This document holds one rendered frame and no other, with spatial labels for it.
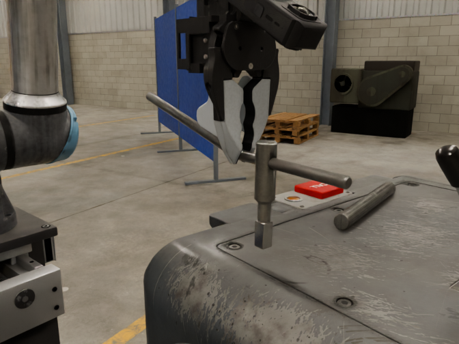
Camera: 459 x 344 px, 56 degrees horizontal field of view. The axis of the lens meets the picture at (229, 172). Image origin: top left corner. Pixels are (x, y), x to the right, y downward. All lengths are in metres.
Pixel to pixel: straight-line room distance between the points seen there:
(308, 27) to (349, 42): 10.31
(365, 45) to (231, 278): 10.21
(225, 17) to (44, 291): 0.58
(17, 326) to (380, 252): 0.59
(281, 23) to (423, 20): 9.99
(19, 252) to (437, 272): 0.71
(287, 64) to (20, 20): 10.52
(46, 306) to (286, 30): 0.64
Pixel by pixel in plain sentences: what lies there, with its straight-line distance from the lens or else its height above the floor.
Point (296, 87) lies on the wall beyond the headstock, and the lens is 11.16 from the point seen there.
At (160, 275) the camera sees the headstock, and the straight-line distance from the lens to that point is 0.53.
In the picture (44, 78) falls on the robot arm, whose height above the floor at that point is 1.44.
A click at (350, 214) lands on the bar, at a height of 1.27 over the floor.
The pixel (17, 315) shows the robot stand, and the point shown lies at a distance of 0.83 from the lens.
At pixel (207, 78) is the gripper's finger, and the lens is 0.43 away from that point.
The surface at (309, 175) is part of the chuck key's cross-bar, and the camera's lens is 0.40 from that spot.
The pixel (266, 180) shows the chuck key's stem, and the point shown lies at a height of 1.36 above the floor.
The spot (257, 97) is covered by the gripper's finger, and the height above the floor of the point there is 1.43.
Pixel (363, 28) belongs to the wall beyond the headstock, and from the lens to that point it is 10.63.
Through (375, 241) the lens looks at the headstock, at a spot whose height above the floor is 1.25.
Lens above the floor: 1.47
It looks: 14 degrees down
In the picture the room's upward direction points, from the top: straight up
